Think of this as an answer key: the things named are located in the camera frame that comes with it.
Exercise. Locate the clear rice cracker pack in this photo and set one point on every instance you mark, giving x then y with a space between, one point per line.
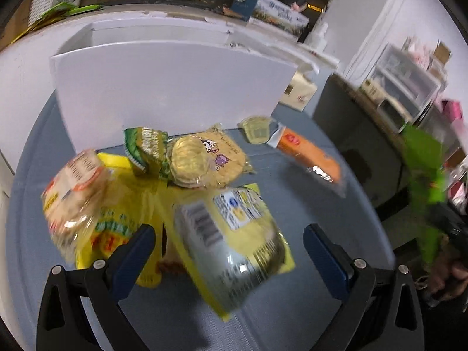
71 197

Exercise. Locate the orange snack packet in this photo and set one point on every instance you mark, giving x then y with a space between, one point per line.
307 153

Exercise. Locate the round yellow biscuit packet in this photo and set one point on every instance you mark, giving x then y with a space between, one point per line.
208 155

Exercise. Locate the dark grey cabinet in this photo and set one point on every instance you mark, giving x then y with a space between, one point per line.
358 146

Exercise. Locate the yellow snack bag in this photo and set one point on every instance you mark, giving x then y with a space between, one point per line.
120 204

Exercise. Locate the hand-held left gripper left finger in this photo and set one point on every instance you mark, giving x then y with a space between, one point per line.
134 259

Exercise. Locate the clear plastic drawer unit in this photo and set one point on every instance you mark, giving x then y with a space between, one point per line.
406 80

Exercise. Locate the dark blue box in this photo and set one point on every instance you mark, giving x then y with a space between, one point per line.
244 4

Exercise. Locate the beige cardboard box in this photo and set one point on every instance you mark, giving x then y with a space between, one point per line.
299 91

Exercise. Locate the silver and yellow snack packet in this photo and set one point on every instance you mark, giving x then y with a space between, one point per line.
234 245

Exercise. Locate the small pale green packet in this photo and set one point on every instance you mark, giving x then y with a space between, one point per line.
257 129

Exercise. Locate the patterned tissue box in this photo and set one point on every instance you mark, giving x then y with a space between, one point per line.
279 14

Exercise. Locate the person's right hand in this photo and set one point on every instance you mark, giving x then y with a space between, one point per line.
451 274

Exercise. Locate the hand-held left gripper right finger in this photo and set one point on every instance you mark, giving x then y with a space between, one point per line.
326 263

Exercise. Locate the green flat packets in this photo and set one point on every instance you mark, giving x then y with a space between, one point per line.
62 11

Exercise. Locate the green snack packet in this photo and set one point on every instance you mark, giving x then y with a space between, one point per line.
144 151

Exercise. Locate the pink box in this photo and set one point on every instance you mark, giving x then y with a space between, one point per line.
453 109

